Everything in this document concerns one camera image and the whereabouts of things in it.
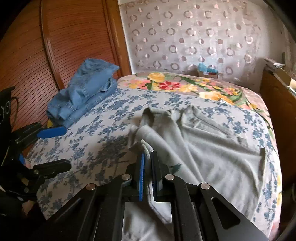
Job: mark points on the grey-green pants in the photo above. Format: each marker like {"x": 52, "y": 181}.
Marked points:
{"x": 214, "y": 142}

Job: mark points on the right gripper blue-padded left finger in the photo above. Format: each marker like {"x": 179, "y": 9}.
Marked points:
{"x": 137, "y": 173}

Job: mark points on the box with blue cloth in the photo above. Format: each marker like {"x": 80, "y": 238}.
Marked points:
{"x": 207, "y": 72}

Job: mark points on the stack of papers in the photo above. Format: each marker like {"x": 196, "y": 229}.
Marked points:
{"x": 274, "y": 64}

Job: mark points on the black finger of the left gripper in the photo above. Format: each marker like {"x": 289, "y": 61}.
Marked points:
{"x": 52, "y": 169}

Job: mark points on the pink circle-pattern curtain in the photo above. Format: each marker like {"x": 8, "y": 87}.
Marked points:
{"x": 232, "y": 37}

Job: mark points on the brown wooden wardrobe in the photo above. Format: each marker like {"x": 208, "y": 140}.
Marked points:
{"x": 44, "y": 42}

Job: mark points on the yellow plush toy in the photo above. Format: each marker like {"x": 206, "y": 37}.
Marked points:
{"x": 49, "y": 124}

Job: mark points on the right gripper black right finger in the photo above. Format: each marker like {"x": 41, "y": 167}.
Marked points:
{"x": 164, "y": 190}

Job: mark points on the blue floral bed sheet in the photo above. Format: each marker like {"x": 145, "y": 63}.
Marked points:
{"x": 97, "y": 147}

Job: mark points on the cardboard box on cabinet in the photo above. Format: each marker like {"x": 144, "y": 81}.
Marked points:
{"x": 287, "y": 77}

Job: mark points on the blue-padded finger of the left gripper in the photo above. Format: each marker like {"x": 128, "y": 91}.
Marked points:
{"x": 52, "y": 132}

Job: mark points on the folded blue jeans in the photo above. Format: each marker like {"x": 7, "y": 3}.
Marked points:
{"x": 91, "y": 84}

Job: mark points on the wooden sideboard cabinet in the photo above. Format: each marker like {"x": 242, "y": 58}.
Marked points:
{"x": 280, "y": 103}

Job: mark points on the colourful floral blanket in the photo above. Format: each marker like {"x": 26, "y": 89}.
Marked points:
{"x": 204, "y": 87}

